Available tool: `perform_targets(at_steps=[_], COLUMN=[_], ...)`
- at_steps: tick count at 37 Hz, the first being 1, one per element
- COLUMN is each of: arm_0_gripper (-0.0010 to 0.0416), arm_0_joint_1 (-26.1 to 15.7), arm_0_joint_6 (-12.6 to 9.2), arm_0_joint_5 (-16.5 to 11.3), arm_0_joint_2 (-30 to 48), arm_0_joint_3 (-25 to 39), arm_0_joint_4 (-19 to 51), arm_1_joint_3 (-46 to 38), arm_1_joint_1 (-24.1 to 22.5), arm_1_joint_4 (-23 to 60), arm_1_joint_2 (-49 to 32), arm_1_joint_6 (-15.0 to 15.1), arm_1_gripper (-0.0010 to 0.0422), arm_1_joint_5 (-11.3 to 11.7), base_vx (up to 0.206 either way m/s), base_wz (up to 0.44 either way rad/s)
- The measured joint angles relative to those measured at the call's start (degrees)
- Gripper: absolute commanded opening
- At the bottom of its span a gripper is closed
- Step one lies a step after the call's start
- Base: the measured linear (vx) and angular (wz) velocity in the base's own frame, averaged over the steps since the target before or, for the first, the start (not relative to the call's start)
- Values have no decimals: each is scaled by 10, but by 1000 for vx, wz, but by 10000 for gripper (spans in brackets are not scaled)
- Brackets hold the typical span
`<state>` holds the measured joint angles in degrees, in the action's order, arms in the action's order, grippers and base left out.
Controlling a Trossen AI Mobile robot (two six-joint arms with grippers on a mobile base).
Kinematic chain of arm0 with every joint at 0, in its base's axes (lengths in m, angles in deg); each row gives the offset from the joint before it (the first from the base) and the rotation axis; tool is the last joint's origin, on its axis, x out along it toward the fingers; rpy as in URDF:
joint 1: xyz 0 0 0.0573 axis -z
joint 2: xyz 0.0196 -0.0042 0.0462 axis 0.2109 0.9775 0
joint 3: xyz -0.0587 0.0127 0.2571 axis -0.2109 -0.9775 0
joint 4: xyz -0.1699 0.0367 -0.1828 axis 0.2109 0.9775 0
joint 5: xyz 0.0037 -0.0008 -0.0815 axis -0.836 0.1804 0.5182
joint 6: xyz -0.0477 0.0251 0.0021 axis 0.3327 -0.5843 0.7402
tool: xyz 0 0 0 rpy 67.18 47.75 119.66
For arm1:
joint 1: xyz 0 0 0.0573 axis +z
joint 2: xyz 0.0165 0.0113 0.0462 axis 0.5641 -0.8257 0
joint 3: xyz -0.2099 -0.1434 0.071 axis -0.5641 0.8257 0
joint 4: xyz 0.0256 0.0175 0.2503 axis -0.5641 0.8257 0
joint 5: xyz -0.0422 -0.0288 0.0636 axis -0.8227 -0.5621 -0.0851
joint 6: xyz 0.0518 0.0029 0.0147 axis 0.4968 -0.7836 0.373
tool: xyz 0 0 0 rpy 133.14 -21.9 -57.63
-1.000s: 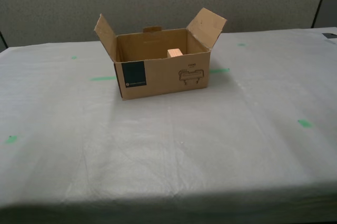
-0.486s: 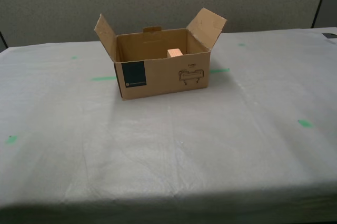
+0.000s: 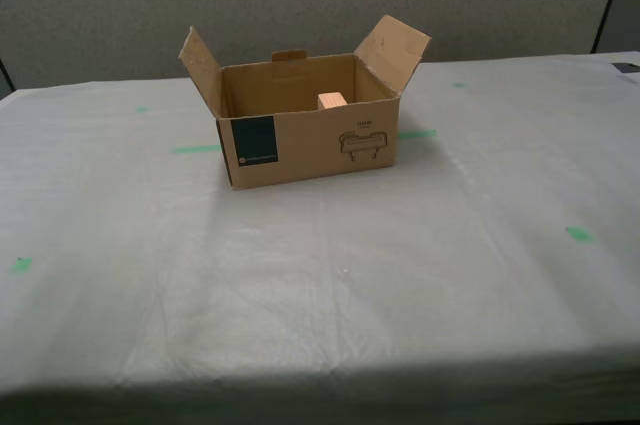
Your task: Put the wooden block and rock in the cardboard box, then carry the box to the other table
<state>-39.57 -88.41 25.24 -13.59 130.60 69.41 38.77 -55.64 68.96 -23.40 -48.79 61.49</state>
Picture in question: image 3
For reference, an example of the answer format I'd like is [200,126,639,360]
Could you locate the white plastic table cover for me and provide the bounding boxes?
[0,48,640,425]

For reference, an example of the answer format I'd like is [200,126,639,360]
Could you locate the brown cardboard box flaps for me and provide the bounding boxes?
[177,13,433,192]

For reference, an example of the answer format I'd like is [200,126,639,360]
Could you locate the light wooden block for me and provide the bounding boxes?
[316,90,349,112]

